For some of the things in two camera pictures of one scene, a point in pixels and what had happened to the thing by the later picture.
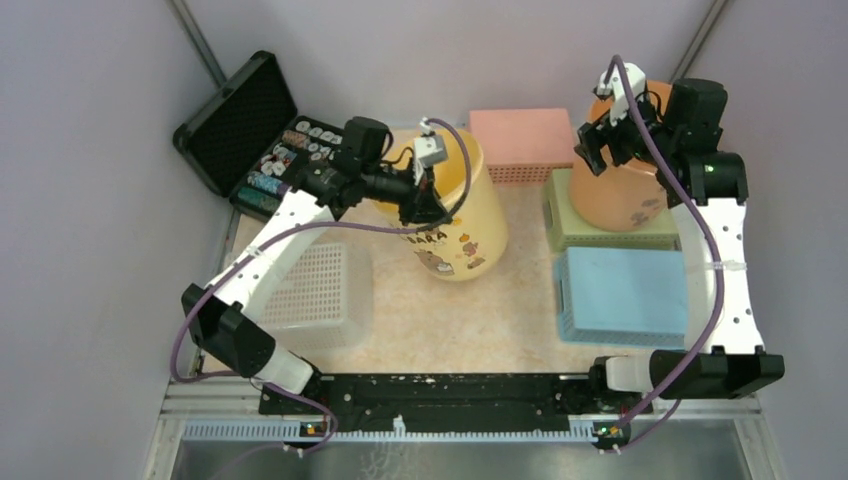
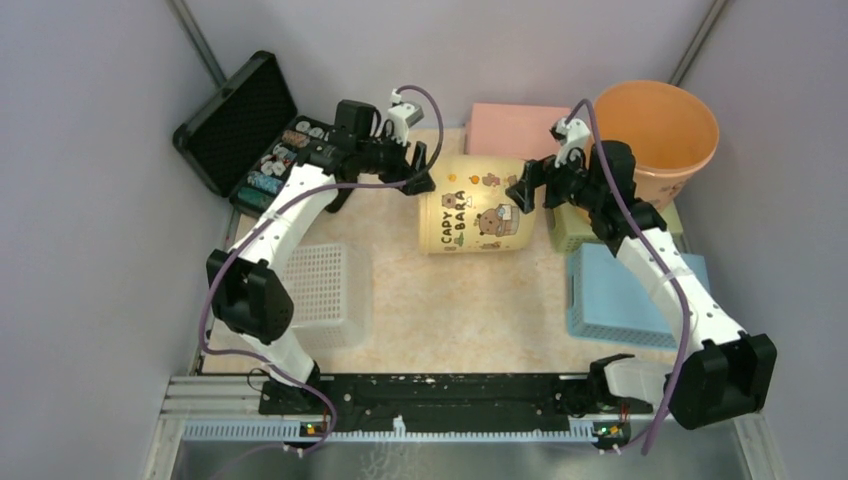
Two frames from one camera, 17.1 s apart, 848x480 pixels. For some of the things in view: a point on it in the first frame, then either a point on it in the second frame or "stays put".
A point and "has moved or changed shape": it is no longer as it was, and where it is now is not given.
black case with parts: (247, 143) stays put
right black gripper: (591, 137) → (535, 173)
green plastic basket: (574, 230) stays put
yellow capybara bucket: (473, 245) has moved or changed shape
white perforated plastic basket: (324, 302) stays put
